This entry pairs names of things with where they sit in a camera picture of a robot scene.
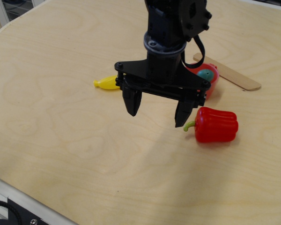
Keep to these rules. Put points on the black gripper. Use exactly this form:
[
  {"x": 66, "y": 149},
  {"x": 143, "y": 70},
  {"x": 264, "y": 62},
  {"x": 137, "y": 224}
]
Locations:
[{"x": 164, "y": 74}]

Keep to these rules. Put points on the teal toy cucumber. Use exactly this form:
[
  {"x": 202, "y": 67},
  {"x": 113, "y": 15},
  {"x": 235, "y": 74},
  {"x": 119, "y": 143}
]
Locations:
[{"x": 206, "y": 74}]

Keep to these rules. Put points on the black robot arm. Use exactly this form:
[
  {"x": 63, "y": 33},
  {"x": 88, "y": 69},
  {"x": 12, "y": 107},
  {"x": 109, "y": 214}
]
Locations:
[{"x": 174, "y": 23}]

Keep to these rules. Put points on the red plastic cup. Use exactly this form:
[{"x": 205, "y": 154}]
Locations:
[{"x": 215, "y": 79}]

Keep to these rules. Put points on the yellow toy banana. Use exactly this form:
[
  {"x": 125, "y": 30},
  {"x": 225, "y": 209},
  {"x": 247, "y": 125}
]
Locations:
[{"x": 107, "y": 83}]

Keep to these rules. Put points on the red toy bell pepper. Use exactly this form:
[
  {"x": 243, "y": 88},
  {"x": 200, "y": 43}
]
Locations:
[{"x": 213, "y": 125}]

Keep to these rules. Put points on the wooden flat stick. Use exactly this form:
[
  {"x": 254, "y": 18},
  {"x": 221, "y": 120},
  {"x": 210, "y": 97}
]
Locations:
[{"x": 229, "y": 74}]

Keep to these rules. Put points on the black corner bracket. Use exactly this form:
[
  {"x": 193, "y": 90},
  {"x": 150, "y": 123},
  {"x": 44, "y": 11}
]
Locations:
[{"x": 27, "y": 217}]

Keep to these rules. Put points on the aluminium table edge frame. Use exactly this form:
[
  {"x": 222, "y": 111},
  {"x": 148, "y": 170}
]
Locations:
[{"x": 47, "y": 214}]

